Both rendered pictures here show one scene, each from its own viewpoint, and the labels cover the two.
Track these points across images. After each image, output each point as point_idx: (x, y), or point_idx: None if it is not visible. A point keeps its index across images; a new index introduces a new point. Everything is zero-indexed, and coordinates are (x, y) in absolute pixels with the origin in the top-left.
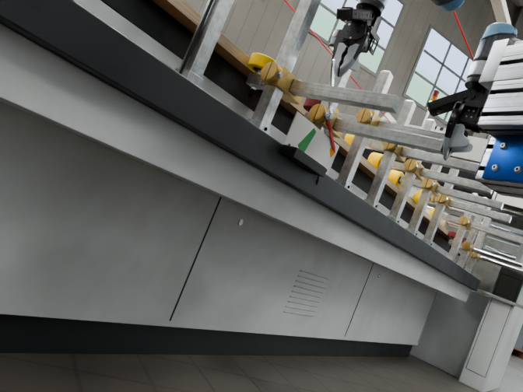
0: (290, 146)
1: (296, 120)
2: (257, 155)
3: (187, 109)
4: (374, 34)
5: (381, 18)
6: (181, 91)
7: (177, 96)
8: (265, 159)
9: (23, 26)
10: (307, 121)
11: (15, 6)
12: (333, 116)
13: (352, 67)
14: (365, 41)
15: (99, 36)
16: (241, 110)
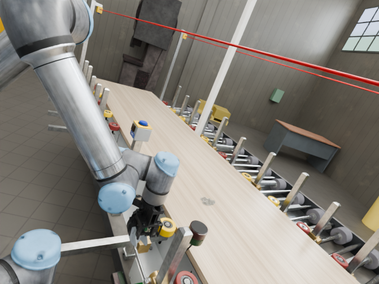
0: (116, 271)
1: (134, 264)
2: (115, 263)
3: (104, 220)
4: (138, 221)
5: (153, 211)
6: (104, 213)
7: (104, 214)
8: (117, 270)
9: (93, 184)
10: (139, 271)
11: (93, 180)
12: (145, 283)
13: (132, 241)
14: (127, 222)
15: (98, 189)
16: (185, 258)
